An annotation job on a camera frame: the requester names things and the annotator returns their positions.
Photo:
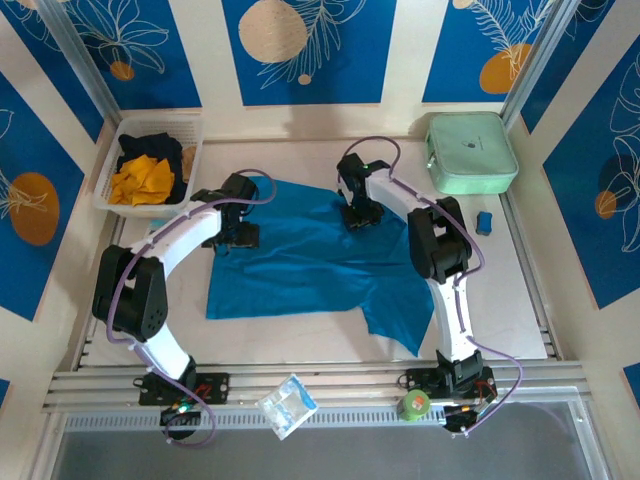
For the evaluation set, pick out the blue t-shirt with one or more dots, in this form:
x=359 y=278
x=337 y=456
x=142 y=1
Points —
x=300 y=260

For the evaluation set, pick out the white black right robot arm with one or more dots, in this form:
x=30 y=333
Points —
x=391 y=196

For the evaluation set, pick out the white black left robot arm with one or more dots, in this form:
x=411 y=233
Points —
x=190 y=241

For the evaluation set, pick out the tan cloth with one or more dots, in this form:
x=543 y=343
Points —
x=188 y=160

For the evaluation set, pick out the white plastic mesh basket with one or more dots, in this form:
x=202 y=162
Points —
x=190 y=129

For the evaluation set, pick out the dark navy t-shirt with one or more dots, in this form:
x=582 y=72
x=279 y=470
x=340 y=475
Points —
x=150 y=145

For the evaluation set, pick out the yellow t-shirt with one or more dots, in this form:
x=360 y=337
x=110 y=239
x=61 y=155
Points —
x=140 y=181

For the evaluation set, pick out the mint green zip case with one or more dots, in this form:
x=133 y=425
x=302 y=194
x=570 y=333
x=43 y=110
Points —
x=475 y=150

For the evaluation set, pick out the small blue sponge block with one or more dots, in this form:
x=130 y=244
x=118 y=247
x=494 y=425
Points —
x=484 y=222

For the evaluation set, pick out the black controller board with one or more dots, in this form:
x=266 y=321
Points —
x=180 y=414
x=465 y=417

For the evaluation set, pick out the clear plastic bag blue print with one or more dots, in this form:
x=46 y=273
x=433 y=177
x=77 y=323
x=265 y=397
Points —
x=287 y=407

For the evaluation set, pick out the green tape roll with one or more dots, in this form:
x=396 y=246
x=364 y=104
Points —
x=414 y=406

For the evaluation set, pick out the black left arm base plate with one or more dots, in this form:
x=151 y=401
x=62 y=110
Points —
x=216 y=387

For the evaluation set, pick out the aluminium rail frame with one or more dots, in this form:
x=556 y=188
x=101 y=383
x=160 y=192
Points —
x=325 y=372

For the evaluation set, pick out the aluminium corner post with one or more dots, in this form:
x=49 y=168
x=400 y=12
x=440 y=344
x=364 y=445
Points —
x=80 y=55
x=540 y=55

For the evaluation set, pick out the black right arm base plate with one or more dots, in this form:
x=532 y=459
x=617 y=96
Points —
x=420 y=377

